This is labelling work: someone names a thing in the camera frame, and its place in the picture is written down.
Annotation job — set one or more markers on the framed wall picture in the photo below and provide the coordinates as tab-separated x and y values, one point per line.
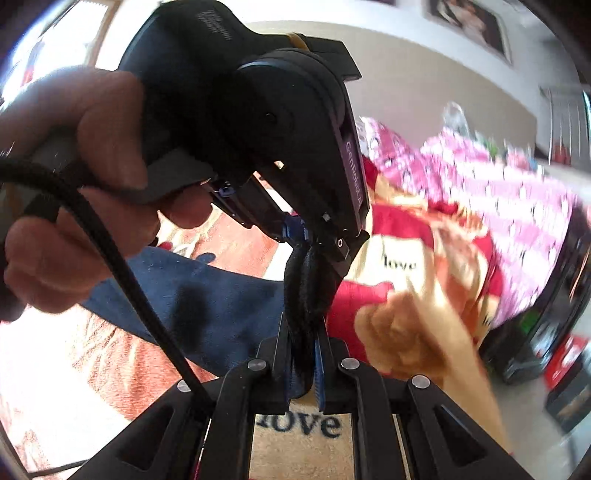
473	21

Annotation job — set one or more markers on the patchwork love blanket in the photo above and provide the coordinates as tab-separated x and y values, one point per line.
396	331

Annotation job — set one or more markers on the red bag on floor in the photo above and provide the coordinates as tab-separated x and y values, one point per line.
563	359

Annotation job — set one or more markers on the pink penguin quilt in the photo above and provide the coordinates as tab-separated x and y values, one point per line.
527	214

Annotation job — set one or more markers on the black metal shelf rack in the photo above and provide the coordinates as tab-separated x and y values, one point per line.
520	349

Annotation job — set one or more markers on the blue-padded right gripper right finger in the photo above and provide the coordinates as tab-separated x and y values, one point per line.
405	429

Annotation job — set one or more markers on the black knit pants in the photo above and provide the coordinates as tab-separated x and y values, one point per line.
218	318

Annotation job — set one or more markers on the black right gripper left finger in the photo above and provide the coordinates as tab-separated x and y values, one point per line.
185	435

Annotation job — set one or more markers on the clear plastic bag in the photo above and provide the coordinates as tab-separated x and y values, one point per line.
454	118

